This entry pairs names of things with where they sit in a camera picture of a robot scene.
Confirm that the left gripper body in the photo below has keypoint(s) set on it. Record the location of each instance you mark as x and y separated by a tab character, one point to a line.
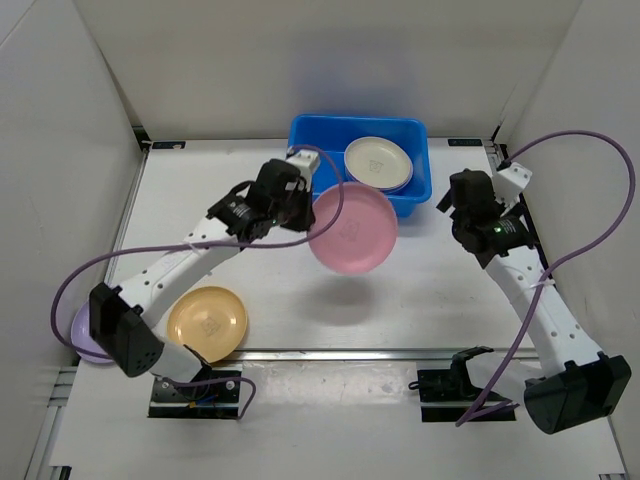
294	212

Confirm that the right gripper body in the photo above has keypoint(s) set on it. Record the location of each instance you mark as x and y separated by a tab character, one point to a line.
457	224

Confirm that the pink plate back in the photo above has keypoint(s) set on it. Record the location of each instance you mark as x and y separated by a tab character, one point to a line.
389	190

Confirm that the pink plate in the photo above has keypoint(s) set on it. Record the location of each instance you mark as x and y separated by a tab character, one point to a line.
364	234
389	190

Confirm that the pink plate front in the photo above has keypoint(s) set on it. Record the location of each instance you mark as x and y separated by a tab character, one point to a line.
364	234

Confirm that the cream plate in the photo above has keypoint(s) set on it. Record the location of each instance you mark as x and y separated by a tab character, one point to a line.
378	163

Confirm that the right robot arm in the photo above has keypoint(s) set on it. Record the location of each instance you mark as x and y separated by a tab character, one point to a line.
578	382

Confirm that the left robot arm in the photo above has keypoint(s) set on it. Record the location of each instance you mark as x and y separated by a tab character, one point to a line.
122	318

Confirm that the yellow plate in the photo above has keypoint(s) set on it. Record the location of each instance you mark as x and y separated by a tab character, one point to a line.
211	320

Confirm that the purple plate front left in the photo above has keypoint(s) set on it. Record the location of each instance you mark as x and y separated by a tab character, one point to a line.
80	337

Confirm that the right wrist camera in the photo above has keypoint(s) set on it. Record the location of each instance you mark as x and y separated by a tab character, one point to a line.
509	183

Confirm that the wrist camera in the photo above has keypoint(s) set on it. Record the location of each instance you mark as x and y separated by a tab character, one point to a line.
509	183
306	161

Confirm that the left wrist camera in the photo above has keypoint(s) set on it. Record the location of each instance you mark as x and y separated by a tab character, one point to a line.
306	161

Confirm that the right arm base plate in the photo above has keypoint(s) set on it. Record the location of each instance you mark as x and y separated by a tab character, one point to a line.
442	399

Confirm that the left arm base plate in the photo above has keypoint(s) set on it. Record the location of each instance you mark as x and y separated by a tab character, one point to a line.
219	401

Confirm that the left aluminium rail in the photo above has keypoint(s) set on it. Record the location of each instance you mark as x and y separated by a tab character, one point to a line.
39	466

